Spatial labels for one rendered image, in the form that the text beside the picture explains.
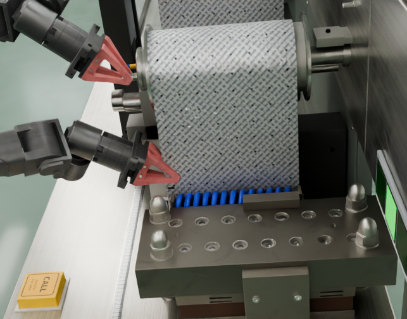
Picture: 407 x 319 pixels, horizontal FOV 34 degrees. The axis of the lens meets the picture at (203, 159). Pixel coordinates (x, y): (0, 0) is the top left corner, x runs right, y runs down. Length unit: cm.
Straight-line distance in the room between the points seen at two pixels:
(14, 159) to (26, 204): 211
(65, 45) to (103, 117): 72
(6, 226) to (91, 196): 164
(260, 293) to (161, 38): 43
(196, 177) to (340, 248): 29
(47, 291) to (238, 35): 55
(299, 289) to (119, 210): 51
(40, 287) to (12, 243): 175
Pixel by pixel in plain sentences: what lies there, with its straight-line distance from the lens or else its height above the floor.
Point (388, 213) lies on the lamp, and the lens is 87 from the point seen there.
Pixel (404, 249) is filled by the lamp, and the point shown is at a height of 118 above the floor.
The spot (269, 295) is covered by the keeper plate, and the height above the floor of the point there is 98.
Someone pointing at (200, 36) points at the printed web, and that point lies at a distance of 108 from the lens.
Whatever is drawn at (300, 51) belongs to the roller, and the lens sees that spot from 107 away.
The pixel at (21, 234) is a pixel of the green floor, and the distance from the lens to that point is 299.
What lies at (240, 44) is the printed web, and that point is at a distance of 106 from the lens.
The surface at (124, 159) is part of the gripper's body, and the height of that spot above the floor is 113.
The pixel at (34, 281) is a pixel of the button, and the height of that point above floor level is 92.
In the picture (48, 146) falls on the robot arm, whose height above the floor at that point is 118.
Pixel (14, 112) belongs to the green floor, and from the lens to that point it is 410.
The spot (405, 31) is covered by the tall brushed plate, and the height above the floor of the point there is 142.
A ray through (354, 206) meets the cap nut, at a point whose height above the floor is 104.
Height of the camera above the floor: 169
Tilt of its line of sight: 31 degrees down
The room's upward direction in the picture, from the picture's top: 6 degrees counter-clockwise
